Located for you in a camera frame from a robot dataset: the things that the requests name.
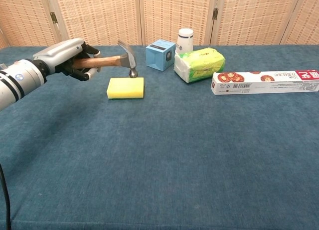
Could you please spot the white paper cup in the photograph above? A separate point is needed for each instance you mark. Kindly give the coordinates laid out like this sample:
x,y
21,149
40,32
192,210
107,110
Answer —
x,y
185,41

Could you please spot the long white red wrap box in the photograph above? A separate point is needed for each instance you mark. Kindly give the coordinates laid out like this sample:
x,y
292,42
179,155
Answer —
x,y
264,82

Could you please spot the woven folding screen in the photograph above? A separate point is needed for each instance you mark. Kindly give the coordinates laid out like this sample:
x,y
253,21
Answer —
x,y
159,15

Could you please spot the yellow sponge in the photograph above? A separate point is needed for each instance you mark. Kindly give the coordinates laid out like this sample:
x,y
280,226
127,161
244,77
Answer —
x,y
125,87

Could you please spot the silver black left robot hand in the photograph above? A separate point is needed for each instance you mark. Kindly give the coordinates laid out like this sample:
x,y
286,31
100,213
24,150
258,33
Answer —
x,y
64,56

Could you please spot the blue cardboard box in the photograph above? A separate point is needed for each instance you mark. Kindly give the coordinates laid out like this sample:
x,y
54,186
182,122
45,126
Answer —
x,y
159,55

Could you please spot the blue table cloth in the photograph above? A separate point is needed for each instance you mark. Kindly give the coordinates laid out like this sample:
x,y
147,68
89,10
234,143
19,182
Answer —
x,y
174,152

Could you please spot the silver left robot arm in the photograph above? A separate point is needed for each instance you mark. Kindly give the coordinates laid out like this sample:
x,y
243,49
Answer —
x,y
17,80

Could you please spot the green tissue pack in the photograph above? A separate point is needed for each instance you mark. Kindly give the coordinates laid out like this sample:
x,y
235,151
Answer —
x,y
199,64

